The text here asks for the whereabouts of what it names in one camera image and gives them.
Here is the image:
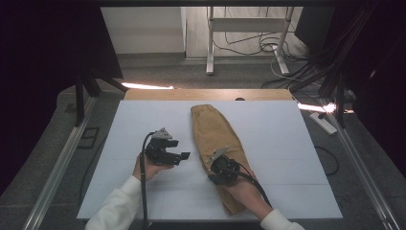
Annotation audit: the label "aluminium rail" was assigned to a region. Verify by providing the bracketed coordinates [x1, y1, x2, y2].
[22, 95, 99, 230]
[322, 99, 401, 230]

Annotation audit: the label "person's left hand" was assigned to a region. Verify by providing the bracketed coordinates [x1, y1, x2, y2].
[132, 152, 173, 182]

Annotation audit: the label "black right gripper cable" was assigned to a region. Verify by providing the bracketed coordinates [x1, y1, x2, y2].
[228, 166, 273, 209]

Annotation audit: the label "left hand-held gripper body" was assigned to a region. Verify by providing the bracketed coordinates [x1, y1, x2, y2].
[145, 127, 184, 167]

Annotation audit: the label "black cable bundle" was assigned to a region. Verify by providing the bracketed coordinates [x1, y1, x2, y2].
[286, 6, 377, 94]

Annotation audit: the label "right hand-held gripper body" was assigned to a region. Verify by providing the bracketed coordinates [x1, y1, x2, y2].
[205, 146, 241, 187]

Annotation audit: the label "white cabinet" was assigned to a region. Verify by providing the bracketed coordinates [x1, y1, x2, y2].
[100, 7, 187, 56]

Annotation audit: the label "tan pants with small patches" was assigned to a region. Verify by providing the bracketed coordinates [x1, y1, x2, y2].
[190, 103, 257, 216]

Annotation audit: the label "dark curtain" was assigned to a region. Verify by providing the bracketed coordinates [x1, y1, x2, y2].
[0, 0, 124, 196]
[293, 0, 406, 180]

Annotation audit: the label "thin black floor cable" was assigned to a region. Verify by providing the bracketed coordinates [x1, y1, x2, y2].
[314, 145, 340, 176]

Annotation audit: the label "white foam board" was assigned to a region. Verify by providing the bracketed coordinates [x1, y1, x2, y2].
[76, 100, 344, 221]

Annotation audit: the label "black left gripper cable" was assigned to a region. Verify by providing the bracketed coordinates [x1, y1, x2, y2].
[139, 131, 157, 230]

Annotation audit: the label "tangle of floor cables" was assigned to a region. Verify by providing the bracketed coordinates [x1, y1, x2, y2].
[212, 6, 324, 90]

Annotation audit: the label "person's right hand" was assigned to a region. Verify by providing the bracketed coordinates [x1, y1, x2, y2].
[219, 164, 274, 221]

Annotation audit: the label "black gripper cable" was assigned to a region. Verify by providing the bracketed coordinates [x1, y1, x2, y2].
[139, 131, 157, 230]
[228, 166, 273, 209]

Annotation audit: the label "white power strip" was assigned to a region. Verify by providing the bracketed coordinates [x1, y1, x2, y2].
[308, 111, 338, 135]

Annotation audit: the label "white metal stand frame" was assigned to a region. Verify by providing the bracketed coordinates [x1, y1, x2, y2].
[205, 6, 296, 77]

